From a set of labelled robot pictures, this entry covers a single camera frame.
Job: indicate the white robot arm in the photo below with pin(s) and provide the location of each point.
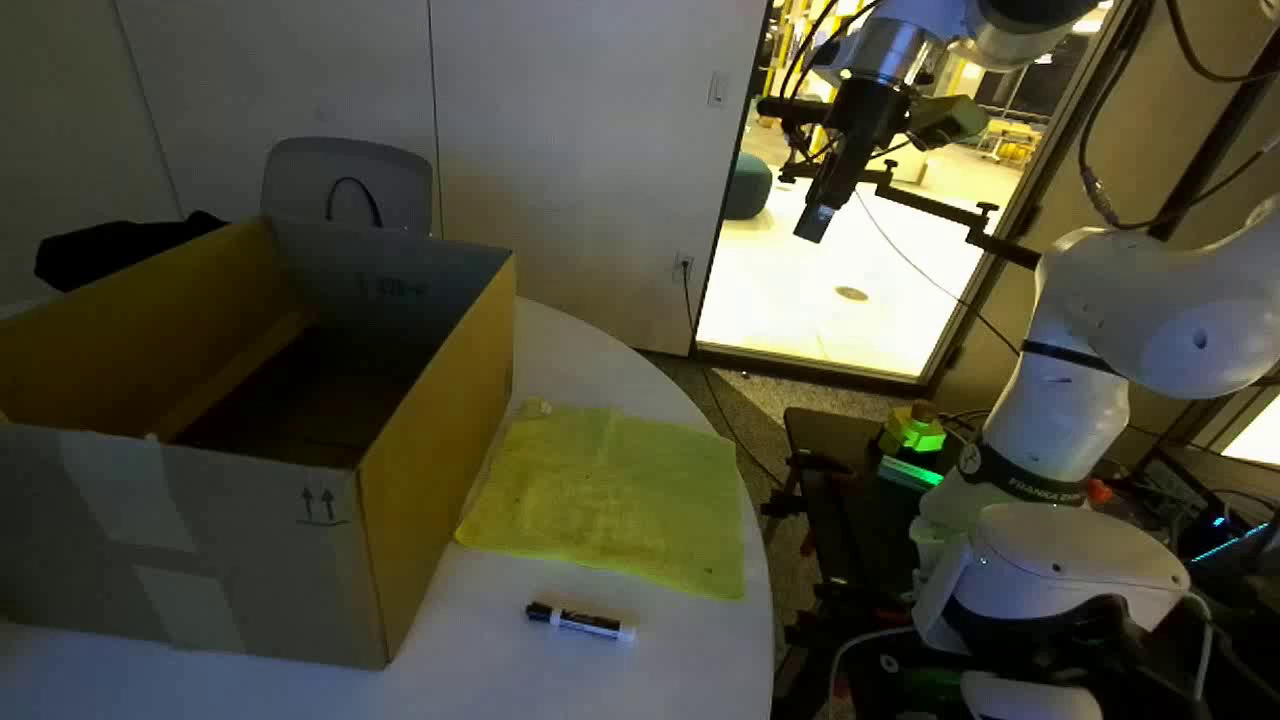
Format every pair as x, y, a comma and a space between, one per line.
1018, 576

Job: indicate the black and white marker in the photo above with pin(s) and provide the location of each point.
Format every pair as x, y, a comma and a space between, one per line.
577, 623

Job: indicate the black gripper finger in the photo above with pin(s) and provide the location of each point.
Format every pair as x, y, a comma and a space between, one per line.
810, 222

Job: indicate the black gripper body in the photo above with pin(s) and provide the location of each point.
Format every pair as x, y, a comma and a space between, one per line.
861, 118

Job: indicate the open cardboard box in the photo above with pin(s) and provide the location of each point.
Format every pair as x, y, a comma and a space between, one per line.
252, 440

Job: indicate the dark green round stool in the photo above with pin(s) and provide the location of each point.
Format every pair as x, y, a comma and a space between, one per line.
750, 190

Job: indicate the yellow-green towel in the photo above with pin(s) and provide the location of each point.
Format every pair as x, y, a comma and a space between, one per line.
617, 493

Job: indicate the grey chair back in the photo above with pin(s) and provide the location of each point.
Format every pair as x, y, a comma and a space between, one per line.
347, 183

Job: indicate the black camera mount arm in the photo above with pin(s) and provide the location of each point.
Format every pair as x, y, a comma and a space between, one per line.
927, 125

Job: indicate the black bag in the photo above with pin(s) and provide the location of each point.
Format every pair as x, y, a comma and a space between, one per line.
88, 253

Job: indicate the green lit device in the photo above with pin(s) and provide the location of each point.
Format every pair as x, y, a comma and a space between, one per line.
912, 448

